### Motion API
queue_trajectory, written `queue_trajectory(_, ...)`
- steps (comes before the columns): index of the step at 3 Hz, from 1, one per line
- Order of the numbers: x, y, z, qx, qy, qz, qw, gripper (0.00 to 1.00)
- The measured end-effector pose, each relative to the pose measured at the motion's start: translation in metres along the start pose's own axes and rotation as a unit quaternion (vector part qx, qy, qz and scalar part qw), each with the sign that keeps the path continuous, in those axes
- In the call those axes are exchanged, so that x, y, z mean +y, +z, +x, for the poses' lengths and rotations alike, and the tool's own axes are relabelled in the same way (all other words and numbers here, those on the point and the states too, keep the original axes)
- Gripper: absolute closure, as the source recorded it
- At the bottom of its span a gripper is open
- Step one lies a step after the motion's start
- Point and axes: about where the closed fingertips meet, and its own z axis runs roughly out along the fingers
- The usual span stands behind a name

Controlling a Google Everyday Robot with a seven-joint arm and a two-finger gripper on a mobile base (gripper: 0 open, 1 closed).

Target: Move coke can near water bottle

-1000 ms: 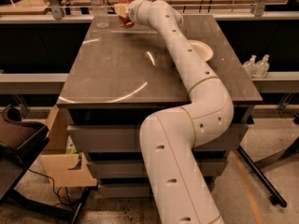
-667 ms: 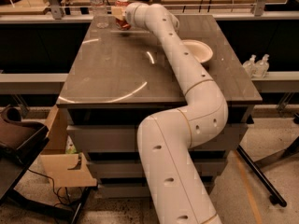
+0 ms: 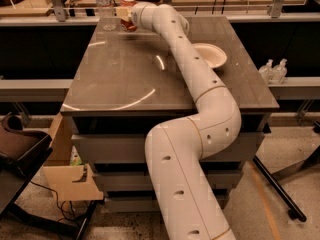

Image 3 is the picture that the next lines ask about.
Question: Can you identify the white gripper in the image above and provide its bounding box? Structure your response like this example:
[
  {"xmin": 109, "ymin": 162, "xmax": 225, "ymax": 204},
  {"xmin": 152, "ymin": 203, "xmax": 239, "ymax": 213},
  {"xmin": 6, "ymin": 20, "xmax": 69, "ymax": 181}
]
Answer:
[{"xmin": 116, "ymin": 2, "xmax": 157, "ymax": 30}]

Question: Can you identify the red coke can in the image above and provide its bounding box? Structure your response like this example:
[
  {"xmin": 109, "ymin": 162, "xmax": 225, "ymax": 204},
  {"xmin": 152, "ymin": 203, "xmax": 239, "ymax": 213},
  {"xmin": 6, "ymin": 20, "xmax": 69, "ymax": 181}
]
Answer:
[{"xmin": 120, "ymin": 0, "xmax": 137, "ymax": 32}]

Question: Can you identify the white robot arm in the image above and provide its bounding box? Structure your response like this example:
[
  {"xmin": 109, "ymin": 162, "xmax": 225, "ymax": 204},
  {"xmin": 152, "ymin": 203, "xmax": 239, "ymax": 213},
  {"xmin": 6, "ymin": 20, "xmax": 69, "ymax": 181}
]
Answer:
[{"xmin": 116, "ymin": 2, "xmax": 241, "ymax": 240}]

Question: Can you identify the clear plastic water bottle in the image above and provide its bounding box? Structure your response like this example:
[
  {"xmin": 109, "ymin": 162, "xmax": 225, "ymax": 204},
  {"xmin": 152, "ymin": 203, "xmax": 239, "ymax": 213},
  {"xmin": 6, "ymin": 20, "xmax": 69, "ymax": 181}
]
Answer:
[{"xmin": 95, "ymin": 0, "xmax": 116, "ymax": 31}]

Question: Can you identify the left clear sanitizer bottle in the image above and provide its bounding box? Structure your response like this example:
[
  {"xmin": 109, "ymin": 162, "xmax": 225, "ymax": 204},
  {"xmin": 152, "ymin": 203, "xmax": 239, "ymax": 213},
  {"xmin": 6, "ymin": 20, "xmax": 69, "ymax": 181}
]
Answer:
[{"xmin": 258, "ymin": 59, "xmax": 273, "ymax": 84}]

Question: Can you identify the clear sanitizer bottle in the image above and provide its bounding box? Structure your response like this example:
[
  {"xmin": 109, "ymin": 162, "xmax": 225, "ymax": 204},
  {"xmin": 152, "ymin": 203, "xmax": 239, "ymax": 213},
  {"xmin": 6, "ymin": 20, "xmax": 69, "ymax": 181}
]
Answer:
[
  {"xmin": 271, "ymin": 59, "xmax": 287, "ymax": 84},
  {"xmin": 258, "ymin": 59, "xmax": 273, "ymax": 84}
]

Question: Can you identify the right clear sanitizer bottle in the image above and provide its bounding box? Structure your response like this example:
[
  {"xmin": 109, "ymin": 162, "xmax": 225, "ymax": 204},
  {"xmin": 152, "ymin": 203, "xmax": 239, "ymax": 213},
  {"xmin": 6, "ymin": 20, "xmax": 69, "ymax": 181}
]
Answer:
[{"xmin": 271, "ymin": 59, "xmax": 287, "ymax": 84}]

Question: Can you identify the grey drawer cabinet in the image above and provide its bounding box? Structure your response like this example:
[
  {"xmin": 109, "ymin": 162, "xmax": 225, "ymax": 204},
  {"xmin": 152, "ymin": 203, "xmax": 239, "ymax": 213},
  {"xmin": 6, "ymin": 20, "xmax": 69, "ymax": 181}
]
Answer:
[{"xmin": 61, "ymin": 16, "xmax": 279, "ymax": 197}]

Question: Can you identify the white paper bowl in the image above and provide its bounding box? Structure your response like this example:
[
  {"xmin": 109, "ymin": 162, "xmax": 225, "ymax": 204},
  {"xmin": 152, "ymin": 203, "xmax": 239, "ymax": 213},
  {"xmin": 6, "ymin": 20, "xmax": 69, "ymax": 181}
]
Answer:
[{"xmin": 193, "ymin": 43, "xmax": 227, "ymax": 69}]

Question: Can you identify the top grey drawer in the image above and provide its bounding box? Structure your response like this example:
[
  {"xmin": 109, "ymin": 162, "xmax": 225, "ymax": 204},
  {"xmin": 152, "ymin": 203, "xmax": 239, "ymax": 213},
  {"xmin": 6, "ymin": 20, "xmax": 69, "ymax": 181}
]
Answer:
[{"xmin": 72, "ymin": 132, "xmax": 264, "ymax": 164}]

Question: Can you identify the grey drawer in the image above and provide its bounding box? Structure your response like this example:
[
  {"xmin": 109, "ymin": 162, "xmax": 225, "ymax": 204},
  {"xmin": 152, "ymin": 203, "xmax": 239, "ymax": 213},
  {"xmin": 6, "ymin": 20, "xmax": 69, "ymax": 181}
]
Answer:
[
  {"xmin": 72, "ymin": 132, "xmax": 264, "ymax": 164},
  {"xmin": 105, "ymin": 195, "xmax": 229, "ymax": 213},
  {"xmin": 93, "ymin": 170, "xmax": 243, "ymax": 192}
]

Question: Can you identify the dark brown chair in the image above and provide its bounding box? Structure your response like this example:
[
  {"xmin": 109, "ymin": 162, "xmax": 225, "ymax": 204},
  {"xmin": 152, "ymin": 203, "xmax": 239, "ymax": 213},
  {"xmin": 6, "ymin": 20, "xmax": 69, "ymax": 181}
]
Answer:
[{"xmin": 0, "ymin": 114, "xmax": 52, "ymax": 218}]

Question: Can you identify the open cardboard box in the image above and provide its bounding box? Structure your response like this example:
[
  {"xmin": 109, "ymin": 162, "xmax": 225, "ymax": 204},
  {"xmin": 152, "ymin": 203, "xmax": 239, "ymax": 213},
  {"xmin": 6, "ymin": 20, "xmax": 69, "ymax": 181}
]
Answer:
[{"xmin": 43, "ymin": 113, "xmax": 103, "ymax": 201}]

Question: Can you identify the bottom grey drawer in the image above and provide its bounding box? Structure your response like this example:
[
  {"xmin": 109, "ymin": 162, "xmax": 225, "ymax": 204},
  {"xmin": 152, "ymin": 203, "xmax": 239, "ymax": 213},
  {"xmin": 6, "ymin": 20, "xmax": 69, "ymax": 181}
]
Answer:
[{"xmin": 105, "ymin": 195, "xmax": 229, "ymax": 213}]

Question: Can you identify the middle grey drawer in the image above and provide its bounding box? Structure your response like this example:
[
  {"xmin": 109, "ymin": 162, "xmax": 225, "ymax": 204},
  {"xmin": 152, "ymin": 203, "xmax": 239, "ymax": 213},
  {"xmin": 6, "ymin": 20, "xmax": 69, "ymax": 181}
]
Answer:
[{"xmin": 93, "ymin": 170, "xmax": 243, "ymax": 192}]

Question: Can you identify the black floor cable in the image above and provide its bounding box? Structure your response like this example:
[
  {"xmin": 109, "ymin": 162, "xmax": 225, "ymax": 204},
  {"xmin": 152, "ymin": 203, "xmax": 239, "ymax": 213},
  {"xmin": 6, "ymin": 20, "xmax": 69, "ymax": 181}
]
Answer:
[{"xmin": 30, "ymin": 179, "xmax": 88, "ymax": 240}]

